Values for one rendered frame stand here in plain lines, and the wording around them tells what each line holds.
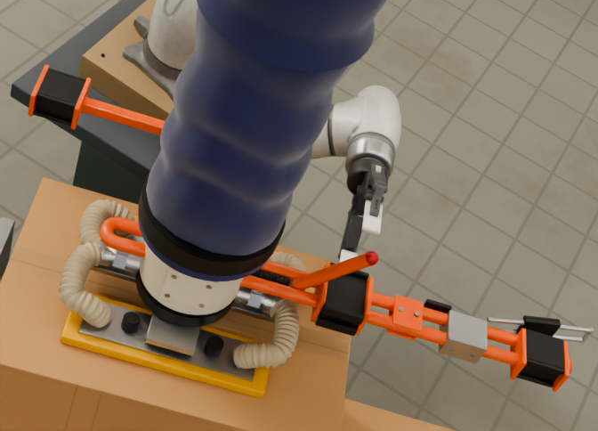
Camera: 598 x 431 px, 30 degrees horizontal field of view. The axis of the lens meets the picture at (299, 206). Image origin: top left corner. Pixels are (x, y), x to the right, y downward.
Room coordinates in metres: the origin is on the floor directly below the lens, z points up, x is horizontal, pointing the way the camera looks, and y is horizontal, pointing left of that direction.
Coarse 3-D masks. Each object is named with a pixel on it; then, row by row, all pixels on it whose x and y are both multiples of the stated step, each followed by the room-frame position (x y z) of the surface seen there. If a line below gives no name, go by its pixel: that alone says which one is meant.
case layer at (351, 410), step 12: (348, 408) 1.40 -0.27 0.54; (360, 408) 1.42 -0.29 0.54; (372, 408) 1.43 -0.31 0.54; (348, 420) 1.37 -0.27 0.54; (360, 420) 1.39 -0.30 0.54; (372, 420) 1.40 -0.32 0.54; (384, 420) 1.41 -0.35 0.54; (396, 420) 1.42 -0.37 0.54; (408, 420) 1.44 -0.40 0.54; (420, 420) 1.45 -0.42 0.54
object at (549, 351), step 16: (528, 336) 1.28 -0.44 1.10; (544, 336) 1.30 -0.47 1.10; (528, 352) 1.25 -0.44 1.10; (544, 352) 1.26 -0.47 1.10; (560, 352) 1.28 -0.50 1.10; (512, 368) 1.24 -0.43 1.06; (528, 368) 1.24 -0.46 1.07; (544, 368) 1.23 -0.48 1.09; (560, 368) 1.24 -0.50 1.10; (544, 384) 1.24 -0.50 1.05; (560, 384) 1.23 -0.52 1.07
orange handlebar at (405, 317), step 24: (120, 120) 1.38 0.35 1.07; (144, 120) 1.39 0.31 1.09; (120, 240) 1.13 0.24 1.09; (264, 264) 1.20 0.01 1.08; (264, 288) 1.16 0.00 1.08; (288, 288) 1.18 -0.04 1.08; (408, 312) 1.23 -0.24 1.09; (432, 312) 1.26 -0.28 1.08; (408, 336) 1.21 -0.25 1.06; (432, 336) 1.21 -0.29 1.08; (504, 336) 1.27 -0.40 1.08; (504, 360) 1.23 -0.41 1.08
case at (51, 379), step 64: (64, 192) 1.29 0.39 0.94; (64, 256) 1.16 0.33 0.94; (0, 320) 0.99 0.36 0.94; (64, 320) 1.04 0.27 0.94; (256, 320) 1.20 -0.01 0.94; (0, 384) 0.92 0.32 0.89; (64, 384) 0.94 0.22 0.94; (128, 384) 0.98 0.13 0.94; (192, 384) 1.03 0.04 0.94; (320, 384) 1.13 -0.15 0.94
